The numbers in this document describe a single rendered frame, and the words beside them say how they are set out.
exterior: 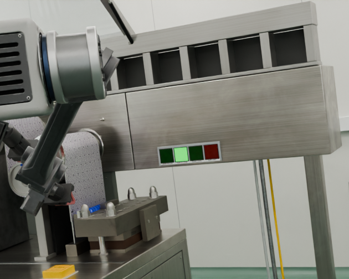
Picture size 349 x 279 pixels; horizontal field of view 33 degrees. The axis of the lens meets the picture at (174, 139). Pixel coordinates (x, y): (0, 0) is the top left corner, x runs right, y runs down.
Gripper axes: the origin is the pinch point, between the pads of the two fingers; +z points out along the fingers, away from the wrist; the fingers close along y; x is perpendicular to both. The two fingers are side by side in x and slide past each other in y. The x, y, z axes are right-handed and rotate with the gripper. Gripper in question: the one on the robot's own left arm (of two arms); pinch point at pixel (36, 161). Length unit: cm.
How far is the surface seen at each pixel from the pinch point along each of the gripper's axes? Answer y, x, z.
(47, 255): 1.3, -26.2, 18.8
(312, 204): 85, 8, 53
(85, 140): 8.1, 15.8, 13.0
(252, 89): 69, 34, 15
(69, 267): 21.1, -36.0, 2.2
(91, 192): 9.8, -0.4, 23.1
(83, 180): 9.3, 1.3, 16.9
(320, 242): 87, -3, 61
